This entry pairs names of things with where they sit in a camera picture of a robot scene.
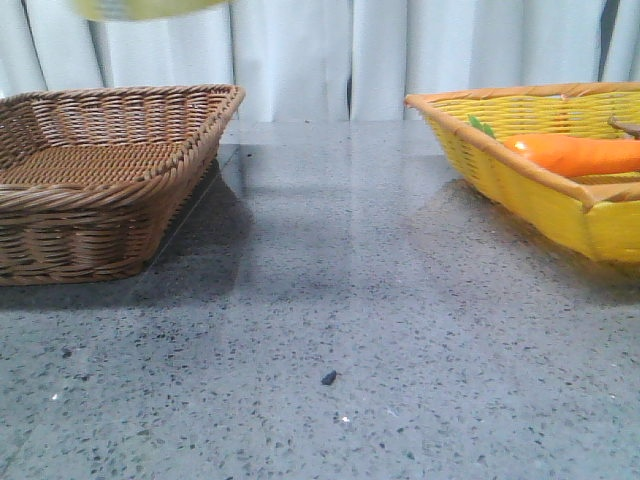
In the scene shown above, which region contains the yellow tape roll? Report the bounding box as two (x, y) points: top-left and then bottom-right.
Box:
(71, 0), (221, 21)

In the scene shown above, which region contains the small black debris piece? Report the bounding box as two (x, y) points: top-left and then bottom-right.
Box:
(321, 370), (337, 386)

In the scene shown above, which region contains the white curtain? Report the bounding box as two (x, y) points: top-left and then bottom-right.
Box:
(1, 1), (639, 122)

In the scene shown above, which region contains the brown wicker basket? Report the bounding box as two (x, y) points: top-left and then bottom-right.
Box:
(1, 84), (245, 286)

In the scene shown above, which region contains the orange toy carrot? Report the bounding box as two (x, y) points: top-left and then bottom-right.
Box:
(501, 133), (639, 178)

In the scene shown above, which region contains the yellow woven basket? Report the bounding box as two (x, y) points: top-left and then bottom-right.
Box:
(405, 82), (639, 263)

